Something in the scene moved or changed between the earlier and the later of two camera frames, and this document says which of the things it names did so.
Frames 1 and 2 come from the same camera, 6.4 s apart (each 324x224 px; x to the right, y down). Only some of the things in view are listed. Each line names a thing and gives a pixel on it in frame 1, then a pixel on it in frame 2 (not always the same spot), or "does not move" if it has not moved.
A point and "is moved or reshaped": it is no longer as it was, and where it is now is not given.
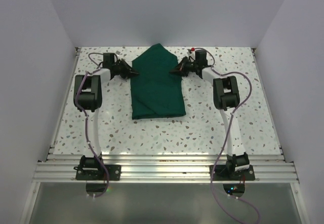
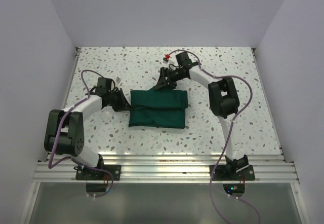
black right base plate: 220,173 does not move
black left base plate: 114,172 does not move
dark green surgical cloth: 156,91 is moved or reshaped
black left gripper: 129,72 → 123,105
